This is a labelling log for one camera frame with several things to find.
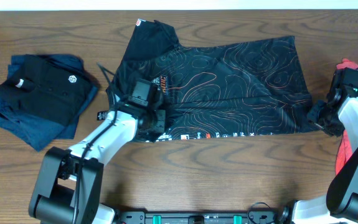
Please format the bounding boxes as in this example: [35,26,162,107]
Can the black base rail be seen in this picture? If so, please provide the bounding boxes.
[112,211,277,224]

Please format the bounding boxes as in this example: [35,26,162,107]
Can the navy blue folded shirt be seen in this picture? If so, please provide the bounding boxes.
[0,55,98,151]

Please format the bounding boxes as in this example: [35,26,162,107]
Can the red shirt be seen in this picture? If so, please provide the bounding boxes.
[335,58,358,175]

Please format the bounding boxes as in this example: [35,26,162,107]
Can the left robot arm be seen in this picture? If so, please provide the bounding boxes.
[28,102,166,223]

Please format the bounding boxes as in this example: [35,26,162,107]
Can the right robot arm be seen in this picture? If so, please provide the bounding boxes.
[278,68,358,223]

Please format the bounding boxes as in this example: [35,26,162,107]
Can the black orange-patterned jersey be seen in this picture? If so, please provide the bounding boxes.
[111,19,314,140]

